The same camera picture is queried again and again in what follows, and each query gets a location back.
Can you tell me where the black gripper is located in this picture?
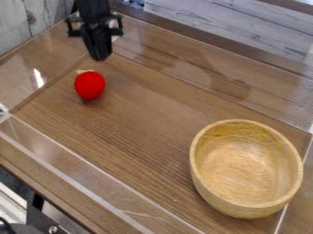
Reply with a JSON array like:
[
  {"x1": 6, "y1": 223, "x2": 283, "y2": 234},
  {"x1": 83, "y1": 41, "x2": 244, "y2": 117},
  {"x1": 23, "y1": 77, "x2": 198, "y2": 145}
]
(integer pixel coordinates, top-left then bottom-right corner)
[{"x1": 65, "y1": 14, "x2": 123, "y2": 60}]

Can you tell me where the red felt strawberry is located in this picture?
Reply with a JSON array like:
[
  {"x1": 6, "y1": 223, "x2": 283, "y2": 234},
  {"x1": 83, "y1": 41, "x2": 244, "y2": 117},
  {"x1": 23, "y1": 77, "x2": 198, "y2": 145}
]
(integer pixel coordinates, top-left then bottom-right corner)
[{"x1": 74, "y1": 69, "x2": 107, "y2": 100}]

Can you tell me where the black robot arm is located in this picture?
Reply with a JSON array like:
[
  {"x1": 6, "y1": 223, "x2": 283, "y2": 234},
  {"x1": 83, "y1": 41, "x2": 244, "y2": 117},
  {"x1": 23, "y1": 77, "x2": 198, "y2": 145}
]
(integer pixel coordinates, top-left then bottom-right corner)
[{"x1": 66, "y1": 0, "x2": 123, "y2": 61}]

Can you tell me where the light wooden bowl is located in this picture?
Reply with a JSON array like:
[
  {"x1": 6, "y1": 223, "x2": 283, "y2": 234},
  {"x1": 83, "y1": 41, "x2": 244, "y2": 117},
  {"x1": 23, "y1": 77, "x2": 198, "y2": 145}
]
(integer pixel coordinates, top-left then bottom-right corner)
[{"x1": 190, "y1": 119, "x2": 304, "y2": 219}]

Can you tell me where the clear acrylic tray wall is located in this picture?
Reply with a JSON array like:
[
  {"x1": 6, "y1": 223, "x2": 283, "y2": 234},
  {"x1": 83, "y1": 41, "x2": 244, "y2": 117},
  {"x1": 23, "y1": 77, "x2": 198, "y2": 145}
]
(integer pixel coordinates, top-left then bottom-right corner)
[{"x1": 0, "y1": 17, "x2": 313, "y2": 234}]

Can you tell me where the black table leg bracket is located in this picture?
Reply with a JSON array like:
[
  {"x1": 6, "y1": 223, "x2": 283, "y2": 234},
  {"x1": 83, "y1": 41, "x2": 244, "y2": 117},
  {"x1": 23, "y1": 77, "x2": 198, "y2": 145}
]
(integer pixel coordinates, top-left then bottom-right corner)
[{"x1": 26, "y1": 193, "x2": 81, "y2": 234}]

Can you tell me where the black cable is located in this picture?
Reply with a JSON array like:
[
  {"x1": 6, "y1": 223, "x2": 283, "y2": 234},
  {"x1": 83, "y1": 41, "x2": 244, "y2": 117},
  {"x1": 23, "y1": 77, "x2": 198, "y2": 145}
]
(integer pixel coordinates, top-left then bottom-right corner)
[{"x1": 0, "y1": 217, "x2": 35, "y2": 234}]

